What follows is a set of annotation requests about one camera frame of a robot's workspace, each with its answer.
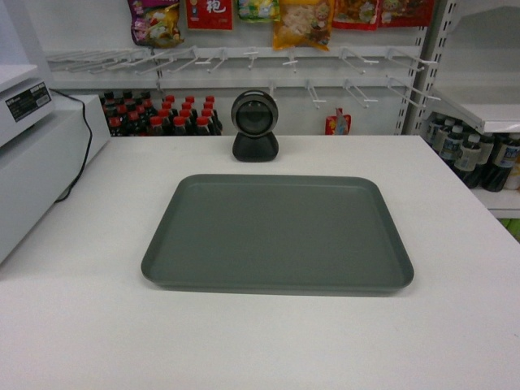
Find white pegboard hook rack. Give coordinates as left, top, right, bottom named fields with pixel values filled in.
left=44, top=45, right=437, bottom=107

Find black power cable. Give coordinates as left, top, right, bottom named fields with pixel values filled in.
left=50, top=88, right=92, bottom=203

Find red snack bag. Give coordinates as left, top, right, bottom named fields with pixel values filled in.
left=325, top=108, right=352, bottom=136

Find dark tea bottle right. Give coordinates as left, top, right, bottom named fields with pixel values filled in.
left=481, top=133, right=519, bottom=192

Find white cash register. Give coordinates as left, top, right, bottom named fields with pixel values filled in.
left=1, top=65, right=110, bottom=259

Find yellow snack bag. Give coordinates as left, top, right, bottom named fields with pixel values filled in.
left=272, top=0, right=335, bottom=51

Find black barcode scanner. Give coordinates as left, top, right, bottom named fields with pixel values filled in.
left=231, top=89, right=279, bottom=163

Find red cap soy bottles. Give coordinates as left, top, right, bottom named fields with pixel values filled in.
left=99, top=90, right=223, bottom=137

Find grey silver tray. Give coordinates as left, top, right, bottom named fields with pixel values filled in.
left=141, top=174, right=414, bottom=296

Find white metal shelf unit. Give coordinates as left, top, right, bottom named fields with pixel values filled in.
left=405, top=0, right=520, bottom=220

